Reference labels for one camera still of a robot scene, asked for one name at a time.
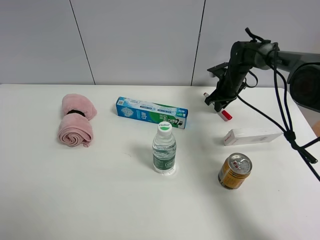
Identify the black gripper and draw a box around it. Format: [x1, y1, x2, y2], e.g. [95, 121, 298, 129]
[204, 62, 248, 113]

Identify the red white marker pen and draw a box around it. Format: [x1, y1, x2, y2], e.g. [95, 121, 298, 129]
[210, 102, 233, 122]

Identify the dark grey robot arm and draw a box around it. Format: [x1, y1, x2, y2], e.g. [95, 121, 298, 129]
[205, 40, 320, 112]

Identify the white red small box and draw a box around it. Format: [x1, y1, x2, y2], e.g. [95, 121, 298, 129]
[223, 128, 283, 146]

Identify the clear water bottle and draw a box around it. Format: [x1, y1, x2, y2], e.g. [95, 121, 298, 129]
[152, 121, 177, 176]

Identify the gold drink can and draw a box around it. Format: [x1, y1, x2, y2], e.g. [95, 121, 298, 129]
[218, 152, 253, 190]

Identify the blue green toothpaste box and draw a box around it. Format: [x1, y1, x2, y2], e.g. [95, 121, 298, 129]
[115, 96, 189, 129]

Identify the rolled pink towel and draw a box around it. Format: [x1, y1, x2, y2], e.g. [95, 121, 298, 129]
[57, 93, 97, 148]

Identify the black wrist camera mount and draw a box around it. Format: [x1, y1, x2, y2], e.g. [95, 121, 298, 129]
[207, 62, 229, 79]

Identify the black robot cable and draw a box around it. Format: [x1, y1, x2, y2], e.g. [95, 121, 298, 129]
[234, 27, 320, 183]

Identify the black hair tie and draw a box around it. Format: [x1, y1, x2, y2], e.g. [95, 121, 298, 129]
[66, 109, 86, 118]

